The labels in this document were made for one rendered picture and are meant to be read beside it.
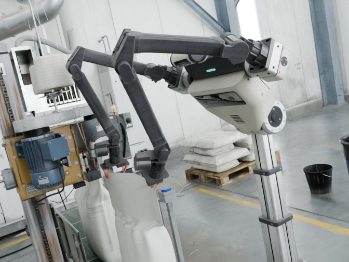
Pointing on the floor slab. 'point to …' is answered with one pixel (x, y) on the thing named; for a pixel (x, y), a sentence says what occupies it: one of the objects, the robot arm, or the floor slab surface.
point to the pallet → (223, 177)
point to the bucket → (319, 178)
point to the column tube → (36, 232)
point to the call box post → (175, 232)
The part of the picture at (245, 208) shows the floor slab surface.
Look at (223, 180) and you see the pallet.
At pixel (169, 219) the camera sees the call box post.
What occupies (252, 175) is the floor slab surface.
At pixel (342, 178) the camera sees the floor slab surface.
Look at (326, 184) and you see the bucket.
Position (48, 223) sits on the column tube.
